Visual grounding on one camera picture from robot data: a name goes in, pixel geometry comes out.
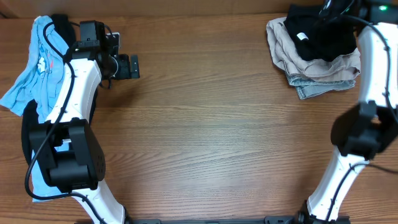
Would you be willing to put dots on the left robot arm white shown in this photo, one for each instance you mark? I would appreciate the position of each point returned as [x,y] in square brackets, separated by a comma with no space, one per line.
[68,159]

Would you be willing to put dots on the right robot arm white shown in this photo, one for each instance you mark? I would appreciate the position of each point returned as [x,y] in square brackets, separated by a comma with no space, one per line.
[369,127]

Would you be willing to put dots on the black t-shirt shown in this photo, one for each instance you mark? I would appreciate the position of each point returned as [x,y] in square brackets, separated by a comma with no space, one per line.
[314,40]

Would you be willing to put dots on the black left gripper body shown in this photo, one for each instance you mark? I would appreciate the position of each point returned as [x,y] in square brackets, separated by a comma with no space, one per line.
[134,66]

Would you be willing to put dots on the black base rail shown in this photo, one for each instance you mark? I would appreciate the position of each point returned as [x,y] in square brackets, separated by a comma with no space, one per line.
[266,220]

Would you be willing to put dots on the folded light denim jeans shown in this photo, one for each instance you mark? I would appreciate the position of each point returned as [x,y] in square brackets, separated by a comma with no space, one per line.
[307,87]

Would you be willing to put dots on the folded beige trousers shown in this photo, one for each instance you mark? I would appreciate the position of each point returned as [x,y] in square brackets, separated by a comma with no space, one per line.
[284,55]

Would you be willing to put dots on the light blue t-shirt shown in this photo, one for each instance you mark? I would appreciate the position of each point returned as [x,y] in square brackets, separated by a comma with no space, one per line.
[43,76]

